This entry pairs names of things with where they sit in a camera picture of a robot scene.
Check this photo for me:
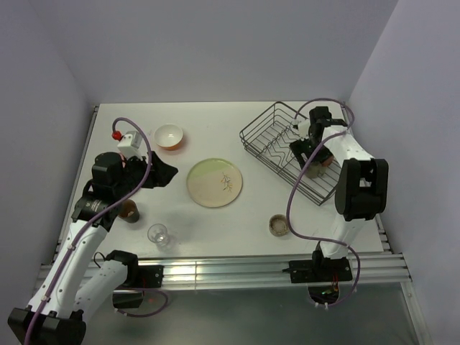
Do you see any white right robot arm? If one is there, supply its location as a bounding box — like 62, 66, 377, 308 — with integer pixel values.
290, 106, 389, 280

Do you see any aluminium mounting rail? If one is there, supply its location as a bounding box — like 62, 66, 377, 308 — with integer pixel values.
139, 252, 412, 291

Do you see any dark wire dish rack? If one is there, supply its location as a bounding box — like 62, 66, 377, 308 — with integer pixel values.
239, 101, 341, 206

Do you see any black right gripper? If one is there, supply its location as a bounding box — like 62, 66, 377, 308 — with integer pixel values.
290, 134, 334, 172

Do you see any dark brown tumbler cup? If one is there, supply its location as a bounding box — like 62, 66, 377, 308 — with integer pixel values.
118, 199, 140, 224

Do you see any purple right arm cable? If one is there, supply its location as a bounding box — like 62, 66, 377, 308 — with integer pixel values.
286, 97, 361, 307

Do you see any green and cream plate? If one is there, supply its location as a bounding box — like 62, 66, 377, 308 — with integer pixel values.
186, 158, 243, 208

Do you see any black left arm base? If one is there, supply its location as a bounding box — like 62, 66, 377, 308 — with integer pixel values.
105, 250, 164, 309

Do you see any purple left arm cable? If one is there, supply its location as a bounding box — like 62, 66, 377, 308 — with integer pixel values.
23, 117, 154, 344

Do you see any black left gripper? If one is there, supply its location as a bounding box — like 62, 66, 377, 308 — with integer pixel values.
113, 150, 177, 198

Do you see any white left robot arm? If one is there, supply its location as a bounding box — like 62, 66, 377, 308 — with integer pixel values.
8, 152, 178, 344

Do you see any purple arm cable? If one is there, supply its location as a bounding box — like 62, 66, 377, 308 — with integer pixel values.
286, 97, 361, 307
23, 117, 154, 344

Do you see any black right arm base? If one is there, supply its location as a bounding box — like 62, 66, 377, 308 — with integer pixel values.
282, 249, 353, 305

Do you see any orange and white bowl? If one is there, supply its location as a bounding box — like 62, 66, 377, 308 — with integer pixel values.
153, 124, 184, 150

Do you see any grey-green ceramic mug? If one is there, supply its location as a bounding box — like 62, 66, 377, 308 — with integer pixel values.
305, 162, 326, 179

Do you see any speckled beige cup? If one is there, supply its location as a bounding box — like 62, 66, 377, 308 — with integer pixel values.
269, 214, 290, 237

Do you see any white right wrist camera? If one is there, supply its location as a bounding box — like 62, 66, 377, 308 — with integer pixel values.
292, 119, 310, 139

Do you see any clear drinking glass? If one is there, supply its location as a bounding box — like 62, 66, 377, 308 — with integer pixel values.
147, 224, 170, 247

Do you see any pink ceramic mug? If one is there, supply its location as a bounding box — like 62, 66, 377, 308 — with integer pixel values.
321, 155, 334, 167

